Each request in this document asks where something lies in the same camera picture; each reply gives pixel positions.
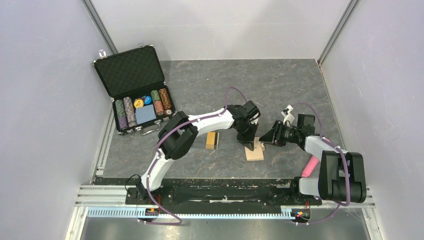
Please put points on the beige leather card holder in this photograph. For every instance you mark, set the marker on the beige leather card holder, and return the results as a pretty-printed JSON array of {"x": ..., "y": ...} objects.
[{"x": 257, "y": 154}]

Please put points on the yellow dealer chip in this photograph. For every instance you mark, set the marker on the yellow dealer chip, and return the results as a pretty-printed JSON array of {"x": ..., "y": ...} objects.
[{"x": 138, "y": 103}]

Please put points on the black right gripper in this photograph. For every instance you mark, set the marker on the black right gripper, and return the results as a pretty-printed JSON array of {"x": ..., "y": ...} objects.
[{"x": 274, "y": 135}]

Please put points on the black poker chip case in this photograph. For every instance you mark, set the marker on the black poker chip case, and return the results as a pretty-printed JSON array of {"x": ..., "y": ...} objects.
[{"x": 133, "y": 73}]

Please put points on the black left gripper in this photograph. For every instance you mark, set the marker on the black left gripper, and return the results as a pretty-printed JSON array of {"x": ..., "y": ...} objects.
[{"x": 248, "y": 140}]

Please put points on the green poker chip stack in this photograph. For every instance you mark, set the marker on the green poker chip stack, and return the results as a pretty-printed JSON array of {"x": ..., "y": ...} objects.
[{"x": 120, "y": 108}]

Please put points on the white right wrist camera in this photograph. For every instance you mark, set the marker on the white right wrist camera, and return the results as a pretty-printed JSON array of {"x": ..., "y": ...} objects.
[{"x": 288, "y": 117}]

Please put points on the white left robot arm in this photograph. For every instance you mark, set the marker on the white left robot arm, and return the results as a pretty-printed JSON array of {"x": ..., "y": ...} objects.
[{"x": 178, "y": 135}]

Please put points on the pink cylinder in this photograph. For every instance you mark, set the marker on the pink cylinder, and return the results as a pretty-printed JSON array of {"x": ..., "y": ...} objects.
[{"x": 310, "y": 166}]

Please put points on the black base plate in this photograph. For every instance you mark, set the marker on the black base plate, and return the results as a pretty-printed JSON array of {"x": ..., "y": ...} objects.
[{"x": 230, "y": 195}]

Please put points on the orange black poker chip stack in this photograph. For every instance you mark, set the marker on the orange black poker chip stack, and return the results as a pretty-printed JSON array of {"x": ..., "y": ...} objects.
[{"x": 166, "y": 101}]

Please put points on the clear acrylic card stand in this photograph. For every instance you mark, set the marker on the clear acrylic card stand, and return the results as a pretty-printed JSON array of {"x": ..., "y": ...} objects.
[{"x": 200, "y": 141}]

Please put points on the blue playing card deck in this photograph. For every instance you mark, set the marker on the blue playing card deck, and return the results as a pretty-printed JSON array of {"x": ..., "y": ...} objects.
[{"x": 145, "y": 114}]

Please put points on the blue dealer chip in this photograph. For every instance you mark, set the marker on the blue dealer chip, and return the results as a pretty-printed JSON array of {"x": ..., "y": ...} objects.
[{"x": 147, "y": 100}]

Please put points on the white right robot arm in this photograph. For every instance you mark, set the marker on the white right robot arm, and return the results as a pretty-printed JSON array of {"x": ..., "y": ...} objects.
[{"x": 341, "y": 175}]

